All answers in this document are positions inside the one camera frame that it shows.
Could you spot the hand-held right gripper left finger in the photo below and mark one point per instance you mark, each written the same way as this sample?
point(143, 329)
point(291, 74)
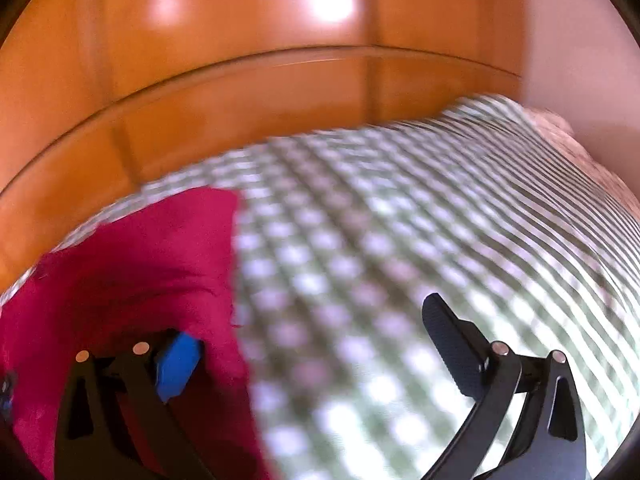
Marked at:
point(177, 365)

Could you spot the wooden panelled wardrobe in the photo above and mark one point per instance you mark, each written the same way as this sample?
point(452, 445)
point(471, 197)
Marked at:
point(225, 60)

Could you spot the red fleece sweater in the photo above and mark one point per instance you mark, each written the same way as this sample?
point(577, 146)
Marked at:
point(140, 270)

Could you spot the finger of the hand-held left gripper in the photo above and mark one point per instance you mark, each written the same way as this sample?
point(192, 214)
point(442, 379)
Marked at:
point(5, 395)

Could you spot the green white checked bedsheet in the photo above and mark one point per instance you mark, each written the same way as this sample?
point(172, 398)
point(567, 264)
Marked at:
point(400, 220)

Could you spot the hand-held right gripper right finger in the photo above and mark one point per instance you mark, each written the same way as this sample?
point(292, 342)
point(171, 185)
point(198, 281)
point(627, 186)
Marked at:
point(450, 350)

